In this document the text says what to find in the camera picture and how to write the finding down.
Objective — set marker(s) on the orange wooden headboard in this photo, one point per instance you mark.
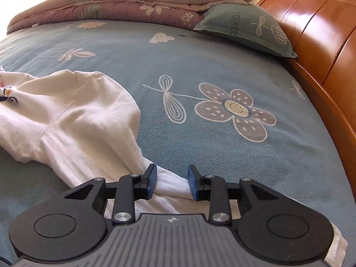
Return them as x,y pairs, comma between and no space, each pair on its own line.
319,27

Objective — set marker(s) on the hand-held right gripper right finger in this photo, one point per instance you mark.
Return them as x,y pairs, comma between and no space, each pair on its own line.
192,183

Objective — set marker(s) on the blue floral bed sheet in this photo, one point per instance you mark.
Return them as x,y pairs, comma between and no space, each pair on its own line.
194,66

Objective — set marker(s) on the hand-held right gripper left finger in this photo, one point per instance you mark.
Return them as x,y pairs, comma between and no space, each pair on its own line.
151,182

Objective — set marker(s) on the white garment sleeve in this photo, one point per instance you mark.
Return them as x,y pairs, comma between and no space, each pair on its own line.
83,116

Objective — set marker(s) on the teal printed pillow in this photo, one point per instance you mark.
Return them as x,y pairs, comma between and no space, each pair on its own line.
250,27

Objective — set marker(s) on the pink floral folded quilt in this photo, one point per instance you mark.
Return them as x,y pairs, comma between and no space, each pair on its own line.
125,8

